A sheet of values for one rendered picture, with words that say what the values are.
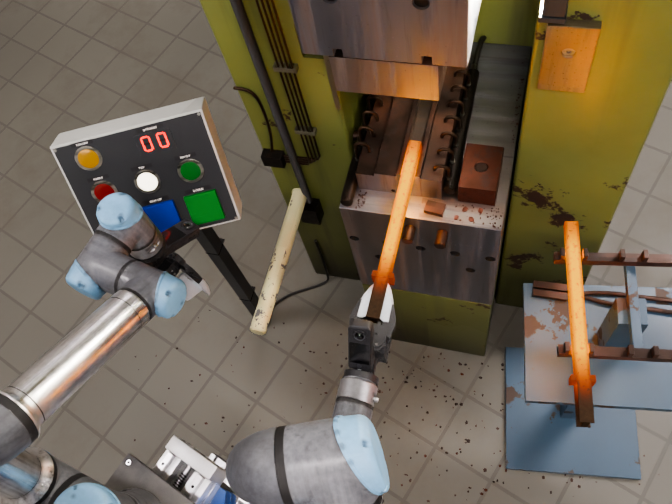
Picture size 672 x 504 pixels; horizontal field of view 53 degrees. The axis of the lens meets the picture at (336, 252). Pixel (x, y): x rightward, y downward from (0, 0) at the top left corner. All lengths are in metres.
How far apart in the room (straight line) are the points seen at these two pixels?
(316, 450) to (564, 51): 0.84
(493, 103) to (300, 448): 1.06
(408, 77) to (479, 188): 0.38
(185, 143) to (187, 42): 1.94
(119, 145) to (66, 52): 2.17
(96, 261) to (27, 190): 1.99
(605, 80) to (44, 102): 2.69
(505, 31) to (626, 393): 0.92
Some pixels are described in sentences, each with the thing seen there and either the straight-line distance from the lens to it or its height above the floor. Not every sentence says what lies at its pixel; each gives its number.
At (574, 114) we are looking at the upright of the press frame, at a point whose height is 1.09.
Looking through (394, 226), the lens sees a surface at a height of 1.01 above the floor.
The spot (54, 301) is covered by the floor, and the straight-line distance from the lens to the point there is 2.91.
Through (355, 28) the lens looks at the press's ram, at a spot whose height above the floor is 1.44.
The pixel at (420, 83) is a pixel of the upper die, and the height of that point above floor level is 1.32.
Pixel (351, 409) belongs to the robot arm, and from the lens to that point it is 1.31.
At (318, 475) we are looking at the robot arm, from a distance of 0.99.
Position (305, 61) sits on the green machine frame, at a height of 1.18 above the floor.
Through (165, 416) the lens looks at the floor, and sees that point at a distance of 2.54.
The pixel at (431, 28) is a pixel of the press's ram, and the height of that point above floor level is 1.45.
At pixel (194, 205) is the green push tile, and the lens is 1.58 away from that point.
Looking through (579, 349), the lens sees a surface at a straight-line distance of 1.44.
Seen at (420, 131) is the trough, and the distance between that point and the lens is 1.62.
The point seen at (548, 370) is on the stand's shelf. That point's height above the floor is 0.67.
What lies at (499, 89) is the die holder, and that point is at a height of 0.92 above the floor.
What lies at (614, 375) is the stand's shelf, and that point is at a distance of 1.72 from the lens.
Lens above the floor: 2.28
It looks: 62 degrees down
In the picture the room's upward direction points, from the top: 19 degrees counter-clockwise
